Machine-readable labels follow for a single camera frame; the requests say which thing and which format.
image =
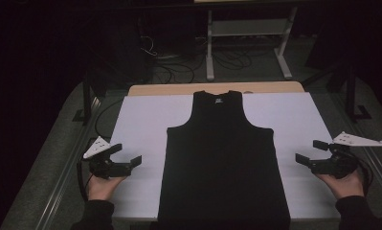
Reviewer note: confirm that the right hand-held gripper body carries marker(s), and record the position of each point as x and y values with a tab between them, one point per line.
337	163

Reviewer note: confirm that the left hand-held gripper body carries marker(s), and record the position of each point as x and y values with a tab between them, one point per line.
104	167

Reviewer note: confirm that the black tank top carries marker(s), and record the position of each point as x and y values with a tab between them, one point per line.
223	166

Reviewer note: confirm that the person's left hand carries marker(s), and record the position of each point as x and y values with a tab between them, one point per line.
102	188

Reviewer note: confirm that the person's right hand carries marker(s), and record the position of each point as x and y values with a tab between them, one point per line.
345	187

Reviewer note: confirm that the white board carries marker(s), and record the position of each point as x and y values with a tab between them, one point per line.
140	127

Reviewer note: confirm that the black metal stand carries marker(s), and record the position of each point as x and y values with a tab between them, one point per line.
351	92
87	96

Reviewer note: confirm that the light wooden table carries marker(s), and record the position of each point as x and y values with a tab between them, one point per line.
166	88

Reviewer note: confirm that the round table grommet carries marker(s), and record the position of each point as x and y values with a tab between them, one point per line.
247	92

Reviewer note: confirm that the metal floor rail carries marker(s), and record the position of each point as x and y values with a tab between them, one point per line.
370	159
67	172

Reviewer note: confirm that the white metal stand frame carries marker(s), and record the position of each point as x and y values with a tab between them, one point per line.
249	28

